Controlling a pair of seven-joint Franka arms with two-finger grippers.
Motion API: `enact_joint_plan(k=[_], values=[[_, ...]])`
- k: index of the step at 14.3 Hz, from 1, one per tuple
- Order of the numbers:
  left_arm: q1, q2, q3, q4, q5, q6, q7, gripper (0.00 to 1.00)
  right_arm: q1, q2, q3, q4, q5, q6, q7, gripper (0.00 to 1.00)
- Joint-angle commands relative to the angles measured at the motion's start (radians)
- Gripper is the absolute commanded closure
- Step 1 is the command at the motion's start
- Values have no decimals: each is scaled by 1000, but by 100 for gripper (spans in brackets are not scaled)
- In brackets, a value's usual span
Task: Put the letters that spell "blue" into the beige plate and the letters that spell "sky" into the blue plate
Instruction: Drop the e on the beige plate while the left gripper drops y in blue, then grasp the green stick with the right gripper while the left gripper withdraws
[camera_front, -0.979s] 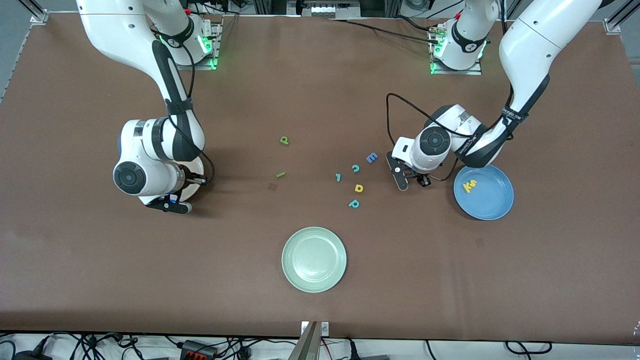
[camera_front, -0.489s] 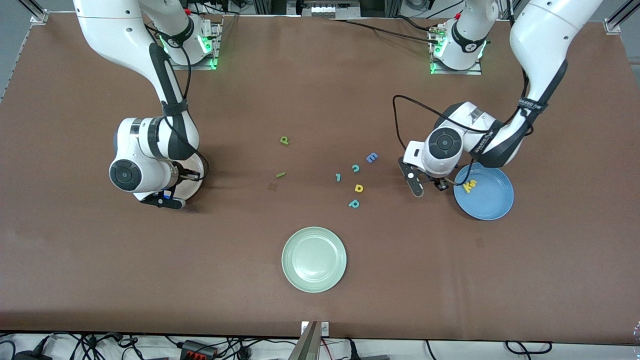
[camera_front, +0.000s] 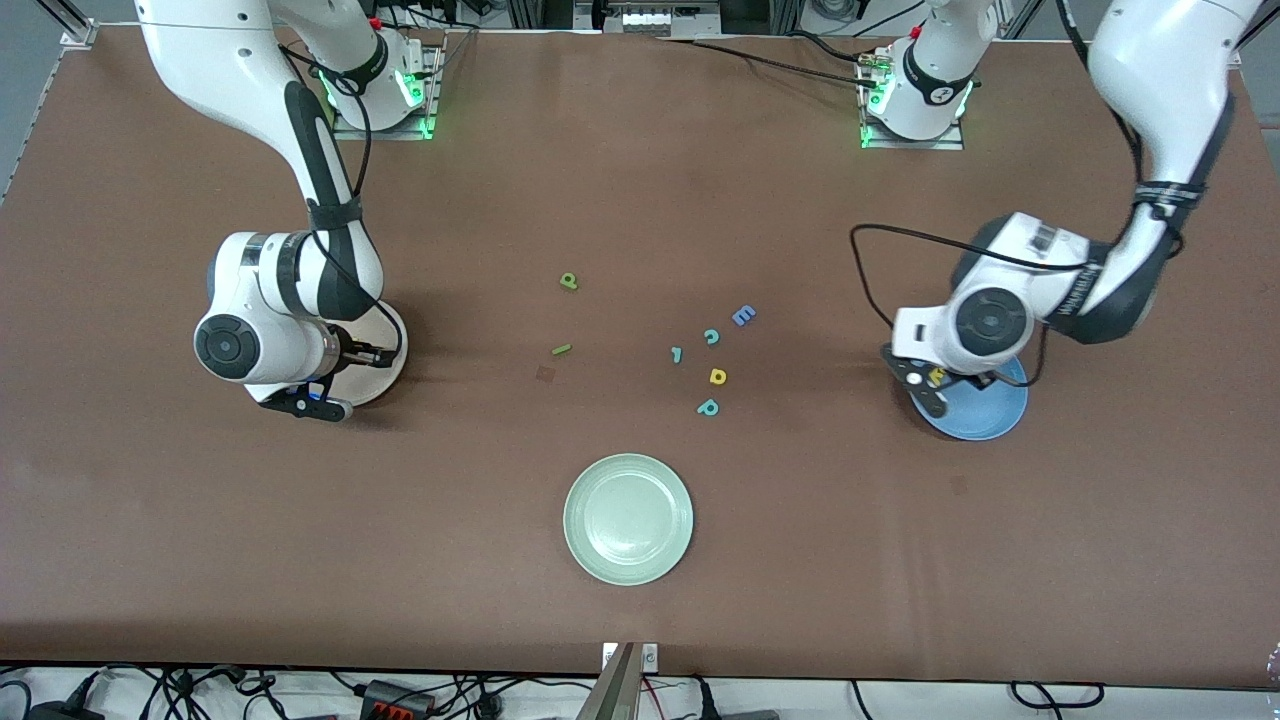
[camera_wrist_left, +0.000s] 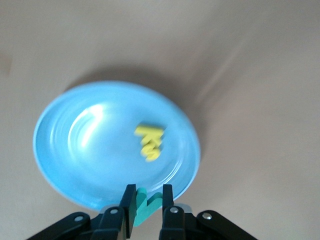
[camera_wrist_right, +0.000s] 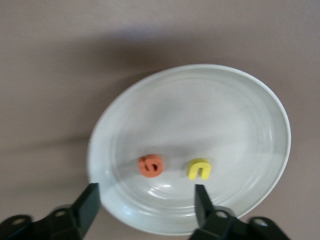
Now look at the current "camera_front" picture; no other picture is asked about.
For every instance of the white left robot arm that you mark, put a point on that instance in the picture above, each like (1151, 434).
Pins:
(1160, 60)

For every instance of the blue round plate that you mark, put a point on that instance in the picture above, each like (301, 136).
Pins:
(985, 415)

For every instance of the aluminium corner post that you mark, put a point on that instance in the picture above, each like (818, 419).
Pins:
(1262, 14)
(80, 35)

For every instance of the teal foam letter P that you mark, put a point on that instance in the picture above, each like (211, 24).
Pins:
(708, 407)

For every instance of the beige brown round plate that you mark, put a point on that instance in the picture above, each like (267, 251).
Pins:
(375, 385)

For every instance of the orange black connector block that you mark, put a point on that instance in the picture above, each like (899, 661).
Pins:
(390, 695)

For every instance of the silver power strip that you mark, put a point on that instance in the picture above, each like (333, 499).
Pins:
(660, 22)

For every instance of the blue foam letter E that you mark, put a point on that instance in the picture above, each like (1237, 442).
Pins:
(743, 316)

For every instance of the black power plug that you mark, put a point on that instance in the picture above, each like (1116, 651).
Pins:
(705, 700)

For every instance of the grey metal camera pole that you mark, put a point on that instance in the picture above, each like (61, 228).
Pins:
(615, 690)

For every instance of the pale green round plate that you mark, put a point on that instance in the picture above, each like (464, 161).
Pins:
(628, 519)

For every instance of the dark aluminium frame post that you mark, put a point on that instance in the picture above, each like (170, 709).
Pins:
(530, 12)
(787, 12)

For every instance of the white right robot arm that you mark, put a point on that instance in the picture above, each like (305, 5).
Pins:
(210, 50)

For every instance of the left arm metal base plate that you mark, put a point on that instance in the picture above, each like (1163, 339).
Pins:
(950, 143)

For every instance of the white pole bracket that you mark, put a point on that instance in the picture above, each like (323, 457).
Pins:
(650, 657)

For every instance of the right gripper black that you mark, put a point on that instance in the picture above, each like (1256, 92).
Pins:
(352, 351)

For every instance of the black power adapter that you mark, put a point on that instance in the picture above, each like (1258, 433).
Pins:
(60, 712)

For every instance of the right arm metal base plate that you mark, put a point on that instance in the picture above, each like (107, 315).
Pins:
(400, 134)

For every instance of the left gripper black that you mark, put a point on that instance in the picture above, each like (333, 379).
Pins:
(978, 379)

